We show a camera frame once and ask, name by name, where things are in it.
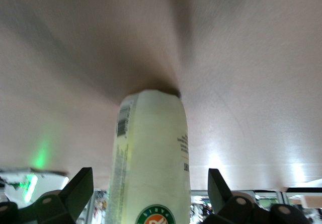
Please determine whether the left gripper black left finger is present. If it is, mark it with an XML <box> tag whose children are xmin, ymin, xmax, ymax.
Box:
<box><xmin>0</xmin><ymin>167</ymin><xmax>95</xmax><ymax>224</ymax></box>

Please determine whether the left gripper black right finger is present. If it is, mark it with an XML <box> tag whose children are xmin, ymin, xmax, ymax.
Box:
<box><xmin>201</xmin><ymin>168</ymin><xmax>310</xmax><ymax>224</ymax></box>

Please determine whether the clear tennis ball can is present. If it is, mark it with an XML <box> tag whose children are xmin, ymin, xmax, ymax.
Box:
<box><xmin>105</xmin><ymin>89</ymin><xmax>192</xmax><ymax>224</ymax></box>

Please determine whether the brown table cover sheet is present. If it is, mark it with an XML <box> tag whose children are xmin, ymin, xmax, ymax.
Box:
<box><xmin>0</xmin><ymin>0</ymin><xmax>322</xmax><ymax>192</ymax></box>

